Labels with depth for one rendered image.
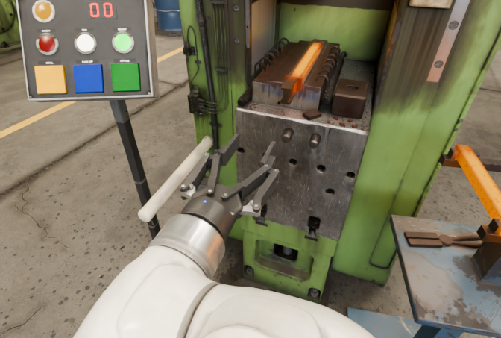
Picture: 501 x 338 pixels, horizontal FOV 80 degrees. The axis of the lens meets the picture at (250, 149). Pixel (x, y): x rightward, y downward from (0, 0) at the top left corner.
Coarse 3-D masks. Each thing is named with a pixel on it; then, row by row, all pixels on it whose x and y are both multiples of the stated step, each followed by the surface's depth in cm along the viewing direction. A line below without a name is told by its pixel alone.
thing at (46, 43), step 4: (44, 36) 80; (48, 36) 80; (40, 40) 80; (44, 40) 80; (48, 40) 80; (52, 40) 80; (40, 44) 80; (44, 44) 80; (48, 44) 80; (52, 44) 81; (40, 48) 81; (44, 48) 81; (48, 48) 81; (52, 48) 81
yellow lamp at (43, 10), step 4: (40, 4) 79; (44, 4) 79; (48, 4) 80; (36, 8) 79; (40, 8) 79; (44, 8) 79; (48, 8) 80; (36, 12) 79; (40, 12) 79; (44, 12) 80; (48, 12) 80; (40, 16) 80; (44, 16) 80; (48, 16) 80
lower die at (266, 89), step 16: (288, 48) 112; (304, 48) 109; (320, 48) 106; (336, 48) 108; (272, 64) 99; (288, 64) 96; (320, 64) 95; (256, 80) 88; (272, 80) 86; (304, 80) 83; (320, 80) 85; (256, 96) 90; (272, 96) 88; (304, 96) 84; (320, 96) 83
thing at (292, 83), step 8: (312, 48) 103; (304, 56) 97; (312, 56) 97; (304, 64) 91; (296, 72) 86; (304, 72) 87; (288, 80) 79; (296, 80) 79; (288, 88) 75; (296, 88) 82; (288, 96) 76
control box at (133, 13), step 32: (32, 0) 79; (64, 0) 80; (96, 0) 80; (128, 0) 81; (32, 32) 80; (64, 32) 81; (96, 32) 81; (128, 32) 82; (32, 64) 81; (64, 64) 82; (32, 96) 82; (64, 96) 82; (96, 96) 83; (128, 96) 84
